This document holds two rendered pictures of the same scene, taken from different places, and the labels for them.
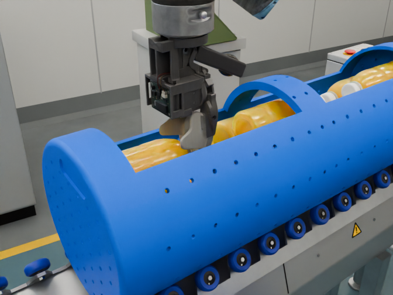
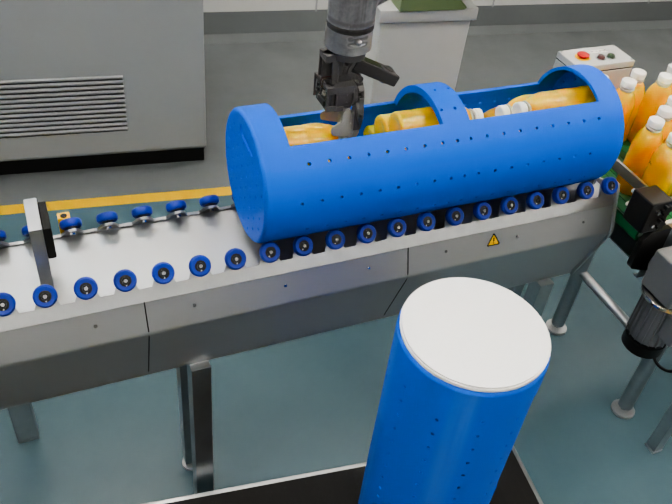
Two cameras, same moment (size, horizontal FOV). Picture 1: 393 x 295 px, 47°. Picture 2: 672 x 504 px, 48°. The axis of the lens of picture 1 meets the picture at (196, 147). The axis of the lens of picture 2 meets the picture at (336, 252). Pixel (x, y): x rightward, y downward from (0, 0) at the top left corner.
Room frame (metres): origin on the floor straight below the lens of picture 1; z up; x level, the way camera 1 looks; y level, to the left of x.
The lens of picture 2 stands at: (-0.66, -0.24, 2.02)
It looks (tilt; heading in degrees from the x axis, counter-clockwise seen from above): 41 degrees down; 10
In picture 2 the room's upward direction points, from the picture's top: 7 degrees clockwise
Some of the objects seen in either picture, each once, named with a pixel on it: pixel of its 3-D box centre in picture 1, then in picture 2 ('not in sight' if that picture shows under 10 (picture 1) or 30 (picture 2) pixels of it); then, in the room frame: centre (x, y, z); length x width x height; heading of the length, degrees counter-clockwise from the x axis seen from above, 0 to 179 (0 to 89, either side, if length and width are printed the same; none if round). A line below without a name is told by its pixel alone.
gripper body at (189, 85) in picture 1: (181, 72); (341, 76); (0.65, 0.02, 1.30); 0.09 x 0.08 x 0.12; 127
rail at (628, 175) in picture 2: not in sight; (608, 158); (1.15, -0.62, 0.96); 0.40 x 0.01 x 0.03; 37
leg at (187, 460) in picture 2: not in sight; (188, 398); (0.53, 0.33, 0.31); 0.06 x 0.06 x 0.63; 37
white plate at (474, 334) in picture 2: not in sight; (474, 330); (0.34, -0.34, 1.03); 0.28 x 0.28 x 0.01
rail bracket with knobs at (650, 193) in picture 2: not in sight; (646, 210); (0.97, -0.71, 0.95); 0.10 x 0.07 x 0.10; 37
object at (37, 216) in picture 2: not in sight; (43, 244); (0.30, 0.51, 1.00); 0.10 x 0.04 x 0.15; 37
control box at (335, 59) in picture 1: (356, 65); (591, 71); (1.46, -0.54, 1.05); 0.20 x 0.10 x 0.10; 127
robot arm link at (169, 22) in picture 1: (184, 17); (349, 38); (0.66, 0.02, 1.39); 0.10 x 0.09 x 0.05; 37
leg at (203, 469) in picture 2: not in sight; (201, 439); (0.41, 0.24, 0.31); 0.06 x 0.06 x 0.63; 37
